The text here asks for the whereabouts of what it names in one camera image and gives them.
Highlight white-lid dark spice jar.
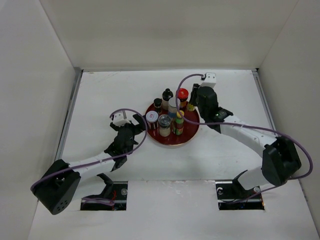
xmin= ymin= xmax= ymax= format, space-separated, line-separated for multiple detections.
xmin=145 ymin=110 xmax=159 ymax=130

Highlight small yellow-label oil bottle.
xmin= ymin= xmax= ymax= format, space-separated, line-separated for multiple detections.
xmin=186 ymin=96 xmax=197 ymax=112

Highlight red-lid chili sauce jar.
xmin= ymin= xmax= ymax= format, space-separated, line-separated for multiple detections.
xmin=176 ymin=88 xmax=189 ymax=111

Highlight grey-top white salt grinder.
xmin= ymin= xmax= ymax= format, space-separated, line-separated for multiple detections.
xmin=158 ymin=114 xmax=171 ymax=137

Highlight black-cap pepper shaker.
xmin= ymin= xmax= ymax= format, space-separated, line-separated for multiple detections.
xmin=153 ymin=98 xmax=162 ymax=115

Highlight green-label red sauce bottle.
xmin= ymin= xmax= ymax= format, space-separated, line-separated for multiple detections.
xmin=173 ymin=110 xmax=185 ymax=136

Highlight silver-lid blue-label jar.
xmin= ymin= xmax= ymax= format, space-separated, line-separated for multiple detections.
xmin=167 ymin=97 xmax=181 ymax=121

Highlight black-top white salt grinder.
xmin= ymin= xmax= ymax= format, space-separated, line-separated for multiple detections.
xmin=161 ymin=88 xmax=173 ymax=111

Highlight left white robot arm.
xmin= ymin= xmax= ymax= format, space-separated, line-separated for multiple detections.
xmin=30 ymin=108 xmax=148 ymax=215

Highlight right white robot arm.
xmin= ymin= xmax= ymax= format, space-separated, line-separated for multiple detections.
xmin=190 ymin=83 xmax=302 ymax=198

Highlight red round lacquer tray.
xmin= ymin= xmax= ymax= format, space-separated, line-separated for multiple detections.
xmin=145 ymin=103 xmax=200 ymax=146

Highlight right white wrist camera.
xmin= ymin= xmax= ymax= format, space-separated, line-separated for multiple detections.
xmin=200 ymin=72 xmax=217 ymax=89

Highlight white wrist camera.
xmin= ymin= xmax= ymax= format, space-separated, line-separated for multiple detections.
xmin=110 ymin=111 xmax=130 ymax=127
xmin=200 ymin=72 xmax=217 ymax=89

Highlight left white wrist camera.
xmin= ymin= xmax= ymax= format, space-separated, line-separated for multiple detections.
xmin=110 ymin=111 xmax=130 ymax=127

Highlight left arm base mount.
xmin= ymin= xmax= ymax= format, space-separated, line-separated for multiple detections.
xmin=80 ymin=173 xmax=128 ymax=211

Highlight right aluminium table rail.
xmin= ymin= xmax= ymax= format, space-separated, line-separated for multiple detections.
xmin=251 ymin=69 xmax=276 ymax=130

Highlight aluminium table rail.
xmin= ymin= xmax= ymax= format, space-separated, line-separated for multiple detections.
xmin=251 ymin=69 xmax=276 ymax=130
xmin=53 ymin=67 xmax=84 ymax=162

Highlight left aluminium table rail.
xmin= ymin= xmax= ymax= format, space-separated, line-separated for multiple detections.
xmin=53 ymin=67 xmax=84 ymax=162

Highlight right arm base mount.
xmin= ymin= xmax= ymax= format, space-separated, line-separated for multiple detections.
xmin=215 ymin=171 xmax=265 ymax=211

